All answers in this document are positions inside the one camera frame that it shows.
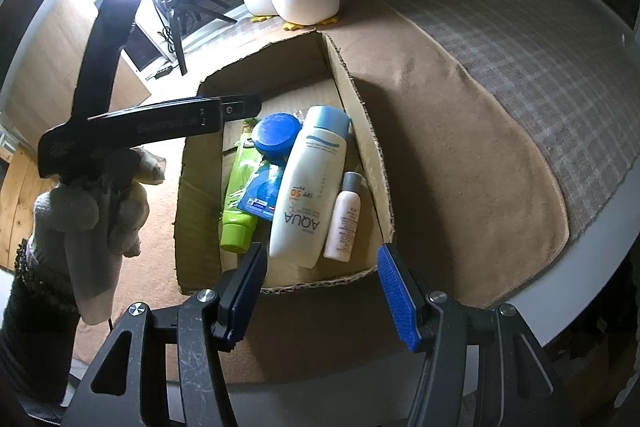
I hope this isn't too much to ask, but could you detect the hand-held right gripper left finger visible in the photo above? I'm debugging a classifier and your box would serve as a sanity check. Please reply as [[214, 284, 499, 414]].
[[60, 243, 268, 427]]

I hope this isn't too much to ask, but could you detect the light wooden board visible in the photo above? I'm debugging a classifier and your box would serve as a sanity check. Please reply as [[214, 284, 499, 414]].
[[10, 0, 153, 128]]

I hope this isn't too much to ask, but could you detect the black tripod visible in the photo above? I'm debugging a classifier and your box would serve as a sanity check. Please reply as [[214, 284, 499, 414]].
[[160, 0, 238, 78]]

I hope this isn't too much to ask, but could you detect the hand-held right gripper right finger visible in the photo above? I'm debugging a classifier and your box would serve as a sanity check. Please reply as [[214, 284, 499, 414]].
[[377, 244, 583, 427]]

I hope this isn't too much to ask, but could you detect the blue round tin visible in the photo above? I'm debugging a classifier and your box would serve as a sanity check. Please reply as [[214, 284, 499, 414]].
[[251, 113, 302, 158]]

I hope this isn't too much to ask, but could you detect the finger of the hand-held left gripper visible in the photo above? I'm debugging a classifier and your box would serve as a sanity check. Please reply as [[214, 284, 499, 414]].
[[220, 95, 262, 120]]

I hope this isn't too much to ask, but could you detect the cardboard box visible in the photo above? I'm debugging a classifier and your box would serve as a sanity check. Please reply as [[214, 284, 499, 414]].
[[172, 29, 396, 297]]

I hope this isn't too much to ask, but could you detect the person's left hand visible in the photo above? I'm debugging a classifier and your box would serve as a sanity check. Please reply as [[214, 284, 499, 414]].
[[32, 147, 167, 326]]

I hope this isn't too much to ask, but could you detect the green hand cream tube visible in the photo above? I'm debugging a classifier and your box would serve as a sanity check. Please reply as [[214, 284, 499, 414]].
[[219, 119, 263, 254]]

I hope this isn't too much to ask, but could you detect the black power strip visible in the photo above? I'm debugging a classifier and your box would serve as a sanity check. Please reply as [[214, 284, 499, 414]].
[[146, 64, 177, 82]]

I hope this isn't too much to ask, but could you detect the small pink bottle grey cap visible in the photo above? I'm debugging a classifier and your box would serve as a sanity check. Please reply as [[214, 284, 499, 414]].
[[323, 172, 363, 264]]

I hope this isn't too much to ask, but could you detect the blue foil sachet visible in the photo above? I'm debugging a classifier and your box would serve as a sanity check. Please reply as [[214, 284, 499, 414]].
[[237, 159, 288, 222]]

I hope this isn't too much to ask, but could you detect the person's left forearm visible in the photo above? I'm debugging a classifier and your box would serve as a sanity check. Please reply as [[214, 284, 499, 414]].
[[0, 232, 83, 408]]

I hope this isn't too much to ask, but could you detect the white bottle with blue cap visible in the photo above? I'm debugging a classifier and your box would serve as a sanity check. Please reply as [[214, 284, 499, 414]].
[[269, 105, 352, 269]]

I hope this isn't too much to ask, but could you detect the pine plank panel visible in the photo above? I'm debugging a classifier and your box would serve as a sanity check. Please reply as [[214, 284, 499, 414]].
[[0, 142, 46, 273]]

